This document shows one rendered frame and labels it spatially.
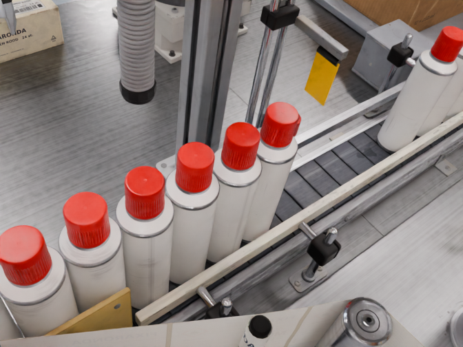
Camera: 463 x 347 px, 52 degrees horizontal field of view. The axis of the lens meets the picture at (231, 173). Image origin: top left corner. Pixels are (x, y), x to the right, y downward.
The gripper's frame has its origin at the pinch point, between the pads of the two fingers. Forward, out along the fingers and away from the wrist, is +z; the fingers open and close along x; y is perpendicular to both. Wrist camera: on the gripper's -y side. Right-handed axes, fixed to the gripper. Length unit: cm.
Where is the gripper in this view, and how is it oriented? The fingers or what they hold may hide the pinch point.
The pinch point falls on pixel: (0, 12)
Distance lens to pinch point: 96.3
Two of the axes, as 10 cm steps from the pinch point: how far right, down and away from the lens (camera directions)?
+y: -7.6, 4.3, -4.9
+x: 6.3, 6.5, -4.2
